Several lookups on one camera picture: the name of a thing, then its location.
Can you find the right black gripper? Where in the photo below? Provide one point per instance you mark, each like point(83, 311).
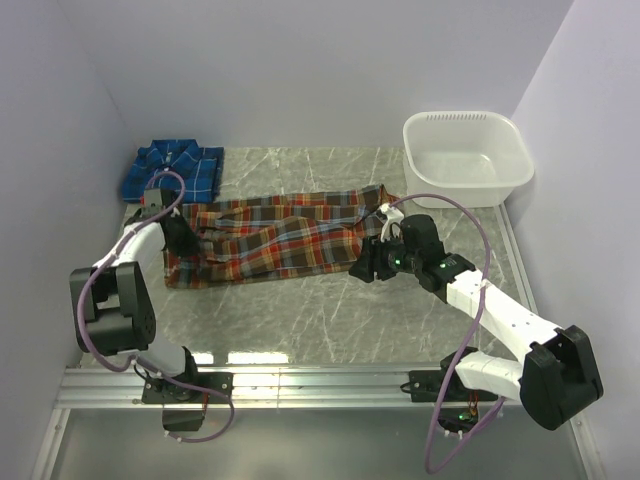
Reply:
point(372, 258)

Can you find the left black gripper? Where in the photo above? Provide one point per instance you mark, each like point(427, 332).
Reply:
point(189, 246)

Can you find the red brown plaid shirt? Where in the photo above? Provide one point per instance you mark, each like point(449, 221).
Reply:
point(277, 237)

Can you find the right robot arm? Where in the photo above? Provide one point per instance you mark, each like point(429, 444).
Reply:
point(553, 372)

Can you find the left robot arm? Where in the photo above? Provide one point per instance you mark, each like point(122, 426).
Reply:
point(114, 316)

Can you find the blue plaid folded shirt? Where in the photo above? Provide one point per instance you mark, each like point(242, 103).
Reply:
point(199, 167)

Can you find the white plastic basin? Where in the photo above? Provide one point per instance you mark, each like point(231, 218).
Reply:
point(475, 158)

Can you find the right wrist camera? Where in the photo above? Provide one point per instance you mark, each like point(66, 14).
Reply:
point(392, 216)

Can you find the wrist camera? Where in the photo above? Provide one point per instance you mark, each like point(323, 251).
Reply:
point(155, 201)
point(392, 216)

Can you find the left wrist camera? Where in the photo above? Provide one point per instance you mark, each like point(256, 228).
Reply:
point(155, 201)

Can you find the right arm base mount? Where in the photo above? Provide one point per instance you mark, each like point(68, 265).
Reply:
point(423, 386)

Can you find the aluminium rail frame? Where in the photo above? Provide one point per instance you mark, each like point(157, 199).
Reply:
point(316, 368)

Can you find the black box under rail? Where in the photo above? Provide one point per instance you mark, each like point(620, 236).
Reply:
point(177, 420)

